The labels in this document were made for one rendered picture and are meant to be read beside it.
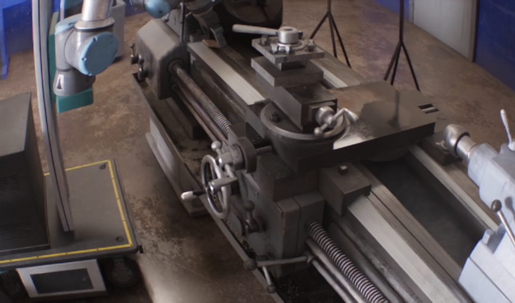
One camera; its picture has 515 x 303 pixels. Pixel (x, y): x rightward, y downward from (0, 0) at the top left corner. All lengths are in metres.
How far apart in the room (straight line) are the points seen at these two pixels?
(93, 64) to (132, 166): 1.70
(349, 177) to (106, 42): 0.82
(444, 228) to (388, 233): 0.31
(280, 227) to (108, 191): 1.08
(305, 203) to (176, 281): 1.02
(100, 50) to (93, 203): 1.04
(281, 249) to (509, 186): 0.82
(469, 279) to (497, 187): 0.26
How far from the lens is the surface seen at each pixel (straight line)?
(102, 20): 1.62
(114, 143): 3.50
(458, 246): 1.71
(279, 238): 1.70
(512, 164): 1.35
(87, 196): 2.53
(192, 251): 2.67
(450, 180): 1.77
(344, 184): 1.62
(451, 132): 1.48
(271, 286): 1.72
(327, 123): 1.61
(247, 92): 2.11
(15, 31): 5.80
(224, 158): 1.68
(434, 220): 1.79
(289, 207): 1.64
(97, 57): 1.62
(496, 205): 1.24
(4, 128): 2.22
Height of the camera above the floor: 1.82
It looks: 34 degrees down
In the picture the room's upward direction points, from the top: 2 degrees clockwise
